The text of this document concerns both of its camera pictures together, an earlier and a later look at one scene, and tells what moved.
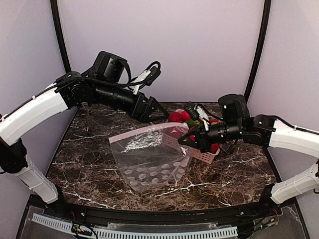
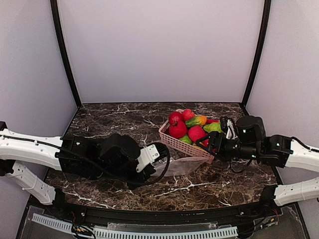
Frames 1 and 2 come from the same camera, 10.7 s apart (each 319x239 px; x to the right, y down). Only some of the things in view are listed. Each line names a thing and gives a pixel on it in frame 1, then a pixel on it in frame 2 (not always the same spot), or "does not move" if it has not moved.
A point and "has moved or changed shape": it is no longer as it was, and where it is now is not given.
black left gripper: (142, 108) to (148, 171)
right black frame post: (262, 37) does not move
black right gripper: (201, 137) to (219, 142)
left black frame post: (62, 36) does not move
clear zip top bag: (152, 157) has moved or changed shape
